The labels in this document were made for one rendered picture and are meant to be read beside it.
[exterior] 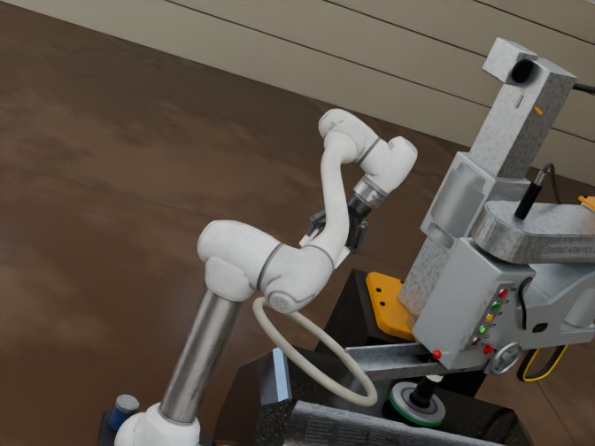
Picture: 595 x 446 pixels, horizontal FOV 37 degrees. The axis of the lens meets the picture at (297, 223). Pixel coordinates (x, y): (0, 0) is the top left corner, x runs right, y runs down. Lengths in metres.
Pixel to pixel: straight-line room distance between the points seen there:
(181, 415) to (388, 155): 0.91
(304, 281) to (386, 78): 7.44
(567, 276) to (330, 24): 6.09
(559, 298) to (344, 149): 1.23
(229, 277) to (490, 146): 1.97
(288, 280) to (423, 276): 2.07
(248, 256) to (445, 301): 1.17
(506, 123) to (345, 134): 1.47
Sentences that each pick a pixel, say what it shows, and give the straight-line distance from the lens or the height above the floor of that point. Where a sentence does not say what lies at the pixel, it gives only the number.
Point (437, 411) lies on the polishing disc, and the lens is 3.42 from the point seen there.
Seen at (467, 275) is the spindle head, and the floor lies 1.45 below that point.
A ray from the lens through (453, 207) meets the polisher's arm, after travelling 3.92.
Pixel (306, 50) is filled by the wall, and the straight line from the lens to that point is 9.20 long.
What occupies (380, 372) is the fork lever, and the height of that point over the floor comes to 1.11.
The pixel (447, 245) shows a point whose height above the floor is 1.19.
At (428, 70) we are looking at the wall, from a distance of 9.58.
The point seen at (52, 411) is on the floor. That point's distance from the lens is 4.08.
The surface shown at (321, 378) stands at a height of 1.25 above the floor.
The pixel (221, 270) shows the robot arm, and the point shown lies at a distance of 2.18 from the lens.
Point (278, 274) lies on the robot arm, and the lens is 2.13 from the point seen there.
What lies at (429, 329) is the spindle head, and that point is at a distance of 3.21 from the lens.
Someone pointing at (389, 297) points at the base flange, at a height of 0.78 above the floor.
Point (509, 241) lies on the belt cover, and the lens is 2.98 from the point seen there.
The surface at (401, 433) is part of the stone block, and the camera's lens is 3.36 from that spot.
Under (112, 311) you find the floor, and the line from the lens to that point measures 4.78.
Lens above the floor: 2.63
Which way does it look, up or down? 24 degrees down
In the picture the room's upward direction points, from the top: 23 degrees clockwise
